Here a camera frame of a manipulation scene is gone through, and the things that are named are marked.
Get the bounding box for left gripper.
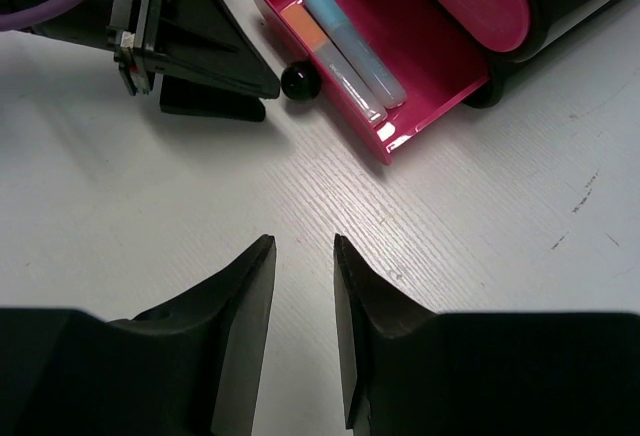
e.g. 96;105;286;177
1;0;280;122

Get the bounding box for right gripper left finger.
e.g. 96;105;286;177
1;235;276;435

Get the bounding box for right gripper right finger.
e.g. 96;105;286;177
333;235;639;435

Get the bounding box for orange cap white highlighter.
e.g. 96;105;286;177
280;3;387;126

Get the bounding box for blue highlighter clear cap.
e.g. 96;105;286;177
303;0;407;109

